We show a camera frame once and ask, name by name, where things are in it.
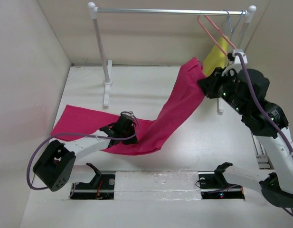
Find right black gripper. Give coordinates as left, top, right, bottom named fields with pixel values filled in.
left=198, top=66, right=248, bottom=115

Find pink trousers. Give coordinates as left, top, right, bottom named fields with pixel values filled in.
left=51, top=58, right=205, bottom=156

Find pink plastic hanger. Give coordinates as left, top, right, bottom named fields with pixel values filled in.
left=197, top=14, right=242, bottom=57

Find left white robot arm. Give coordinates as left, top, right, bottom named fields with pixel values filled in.
left=33, top=111, right=140, bottom=192

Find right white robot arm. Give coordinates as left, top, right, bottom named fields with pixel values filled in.
left=197, top=67, right=293, bottom=208

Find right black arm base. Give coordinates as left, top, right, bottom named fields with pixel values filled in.
left=195, top=162, right=245, bottom=200

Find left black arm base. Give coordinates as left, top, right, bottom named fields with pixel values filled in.
left=69, top=163, right=116, bottom=200

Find light blue plastic hanger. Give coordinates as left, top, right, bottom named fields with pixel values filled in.
left=222, top=10, right=247, bottom=49

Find yellow garment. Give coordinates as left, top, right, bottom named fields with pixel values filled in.
left=203, top=45, right=227, bottom=76

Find white and silver clothes rack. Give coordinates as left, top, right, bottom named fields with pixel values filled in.
left=87, top=2, right=257, bottom=108

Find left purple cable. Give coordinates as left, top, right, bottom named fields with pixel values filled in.
left=26, top=111, right=140, bottom=191

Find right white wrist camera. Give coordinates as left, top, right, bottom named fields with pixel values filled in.
left=222, top=49, right=248, bottom=76

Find aluminium rail right side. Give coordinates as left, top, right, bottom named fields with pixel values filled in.
left=252, top=135, right=272, bottom=170

